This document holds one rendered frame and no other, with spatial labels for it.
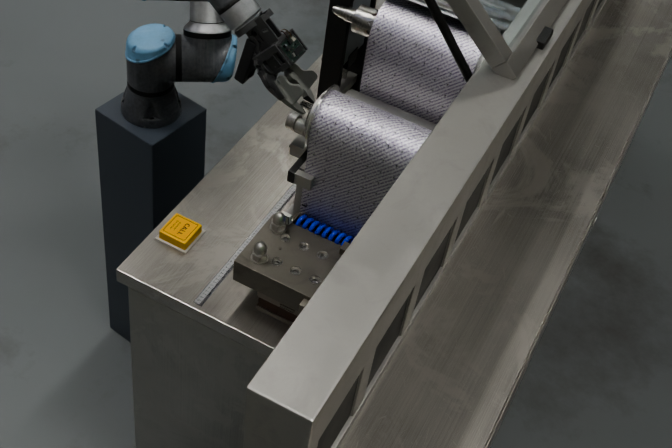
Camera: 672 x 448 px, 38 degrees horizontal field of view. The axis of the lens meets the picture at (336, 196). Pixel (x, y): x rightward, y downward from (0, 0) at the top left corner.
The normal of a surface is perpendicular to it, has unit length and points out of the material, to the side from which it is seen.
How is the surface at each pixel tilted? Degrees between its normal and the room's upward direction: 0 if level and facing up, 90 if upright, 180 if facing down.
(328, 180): 90
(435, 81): 92
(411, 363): 0
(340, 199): 90
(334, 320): 0
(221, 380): 90
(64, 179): 0
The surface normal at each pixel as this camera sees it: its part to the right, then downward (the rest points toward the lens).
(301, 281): 0.12, -0.71
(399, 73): -0.46, 0.61
